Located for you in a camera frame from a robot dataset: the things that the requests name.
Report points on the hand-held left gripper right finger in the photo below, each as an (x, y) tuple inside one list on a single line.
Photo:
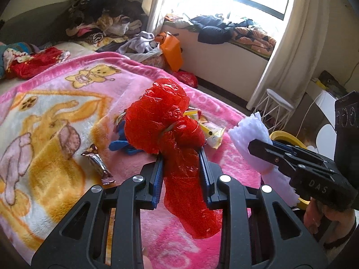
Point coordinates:
[(206, 180)]

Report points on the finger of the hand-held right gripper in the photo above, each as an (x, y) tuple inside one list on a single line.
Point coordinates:
[(269, 152), (283, 147)]

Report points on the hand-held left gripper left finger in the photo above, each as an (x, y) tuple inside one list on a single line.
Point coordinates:
[(157, 185)]

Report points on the yellow waste bin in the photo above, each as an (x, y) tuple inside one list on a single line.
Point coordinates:
[(280, 134)]

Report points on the white foam fruit net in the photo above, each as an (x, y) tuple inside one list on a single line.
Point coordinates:
[(246, 131)]

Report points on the red plastic bag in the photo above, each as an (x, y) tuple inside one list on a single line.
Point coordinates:
[(168, 112)]

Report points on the person's right hand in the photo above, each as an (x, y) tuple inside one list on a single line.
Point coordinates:
[(311, 215)]

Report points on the yellow white snack wrapper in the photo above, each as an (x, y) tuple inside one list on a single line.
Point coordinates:
[(213, 134)]

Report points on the blue plastic wrapper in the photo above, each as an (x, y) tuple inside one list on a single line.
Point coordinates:
[(117, 145)]

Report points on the silver brown snack wrapper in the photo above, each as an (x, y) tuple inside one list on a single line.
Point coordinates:
[(98, 162)]

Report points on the white bay window bench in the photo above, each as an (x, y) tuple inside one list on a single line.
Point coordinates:
[(218, 67)]

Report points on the red printed shopping bag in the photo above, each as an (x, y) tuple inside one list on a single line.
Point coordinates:
[(186, 79)]

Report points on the orange printed quilt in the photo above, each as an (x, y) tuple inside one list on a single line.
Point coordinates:
[(252, 39)]

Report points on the cream curtain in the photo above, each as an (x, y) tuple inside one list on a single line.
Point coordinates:
[(303, 33), (160, 2)]

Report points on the pink printed blanket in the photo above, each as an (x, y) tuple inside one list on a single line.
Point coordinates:
[(56, 123)]

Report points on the pink patterned cloth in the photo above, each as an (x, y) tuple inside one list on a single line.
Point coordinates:
[(157, 61)]

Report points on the dark blue jacket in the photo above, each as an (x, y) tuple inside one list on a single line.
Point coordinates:
[(213, 30)]

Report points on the orange paper bag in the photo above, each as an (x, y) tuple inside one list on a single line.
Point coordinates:
[(171, 50)]

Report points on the lilac white garment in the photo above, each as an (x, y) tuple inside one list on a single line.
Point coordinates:
[(140, 43)]

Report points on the red shiny cloth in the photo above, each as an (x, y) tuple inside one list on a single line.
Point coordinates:
[(36, 63)]

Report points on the pile of clothes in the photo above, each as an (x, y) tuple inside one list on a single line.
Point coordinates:
[(98, 11)]

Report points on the teal printed cloth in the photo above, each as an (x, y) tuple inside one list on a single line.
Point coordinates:
[(14, 53)]

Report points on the dark headboard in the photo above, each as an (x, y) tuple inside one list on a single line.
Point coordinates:
[(28, 25)]

